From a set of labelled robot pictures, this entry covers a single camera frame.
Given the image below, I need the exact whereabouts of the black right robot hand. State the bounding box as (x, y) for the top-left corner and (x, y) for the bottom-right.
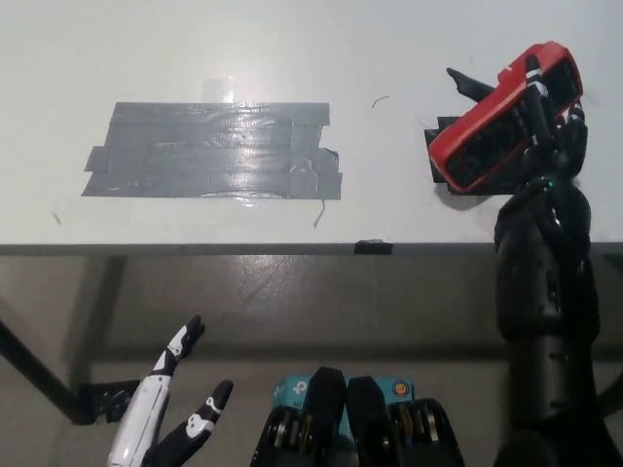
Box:
(446, 55), (590, 185)

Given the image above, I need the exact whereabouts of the grey duct tape patch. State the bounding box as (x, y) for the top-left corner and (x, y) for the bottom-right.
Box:
(80, 100), (344, 200)

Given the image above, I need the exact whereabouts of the small black tape strip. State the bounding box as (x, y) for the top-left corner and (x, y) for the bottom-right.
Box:
(353, 237), (394, 256)

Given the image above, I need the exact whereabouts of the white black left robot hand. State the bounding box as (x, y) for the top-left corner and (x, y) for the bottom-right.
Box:
(107, 314), (234, 467)

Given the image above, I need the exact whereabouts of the red digital multimeter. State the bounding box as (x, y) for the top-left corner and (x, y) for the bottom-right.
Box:
(427, 42), (584, 194)

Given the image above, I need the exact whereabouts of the black table leg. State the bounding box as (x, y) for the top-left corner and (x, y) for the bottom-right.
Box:
(0, 318), (84, 425)

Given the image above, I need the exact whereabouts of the black teal robot torso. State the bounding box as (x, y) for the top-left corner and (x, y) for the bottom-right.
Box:
(248, 365), (463, 467)

